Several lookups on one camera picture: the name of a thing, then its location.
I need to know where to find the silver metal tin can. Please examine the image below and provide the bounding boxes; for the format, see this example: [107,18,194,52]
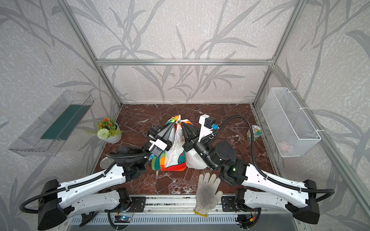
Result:
[99,157,115,169]

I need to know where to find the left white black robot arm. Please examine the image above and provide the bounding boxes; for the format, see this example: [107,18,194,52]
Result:
[37,122,176,231]

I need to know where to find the clear acrylic wall shelf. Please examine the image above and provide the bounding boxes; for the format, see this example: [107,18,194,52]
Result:
[9,90,94,157]

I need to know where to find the white knit work glove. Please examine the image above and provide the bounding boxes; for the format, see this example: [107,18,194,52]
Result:
[194,172,223,217]

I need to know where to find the potted artificial flower plant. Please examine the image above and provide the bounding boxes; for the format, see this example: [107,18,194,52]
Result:
[84,117,122,144]

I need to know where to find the aluminium cage frame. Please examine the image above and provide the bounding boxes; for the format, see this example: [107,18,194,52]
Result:
[57,1,370,216]

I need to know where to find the green circuit board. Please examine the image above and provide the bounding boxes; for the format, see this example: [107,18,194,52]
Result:
[114,215,133,223]

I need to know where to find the small green labelled jar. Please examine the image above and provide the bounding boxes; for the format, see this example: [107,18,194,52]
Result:
[247,125,262,141]

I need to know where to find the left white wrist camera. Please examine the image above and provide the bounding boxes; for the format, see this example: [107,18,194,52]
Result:
[148,139,168,160]

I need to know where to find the rainbow striped child jacket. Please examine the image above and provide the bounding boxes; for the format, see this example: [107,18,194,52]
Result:
[151,115,207,171]

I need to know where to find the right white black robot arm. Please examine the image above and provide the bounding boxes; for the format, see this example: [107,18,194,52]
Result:
[181,122,320,224]

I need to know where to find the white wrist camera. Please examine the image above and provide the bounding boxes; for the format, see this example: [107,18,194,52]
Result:
[198,114,218,142]
[148,139,168,160]

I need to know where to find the pink object in basket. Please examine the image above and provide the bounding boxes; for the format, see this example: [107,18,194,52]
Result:
[278,141,292,155]

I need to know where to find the right corrugated black cable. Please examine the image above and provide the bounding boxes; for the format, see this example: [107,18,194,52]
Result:
[199,115,336,203]

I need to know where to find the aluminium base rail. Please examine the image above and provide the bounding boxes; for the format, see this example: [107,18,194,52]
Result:
[60,194,304,216]

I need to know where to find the white wire mesh basket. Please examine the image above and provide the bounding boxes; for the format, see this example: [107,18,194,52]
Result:
[262,88,321,157]

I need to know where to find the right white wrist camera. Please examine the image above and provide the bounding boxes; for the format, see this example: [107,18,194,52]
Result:
[198,114,218,142]

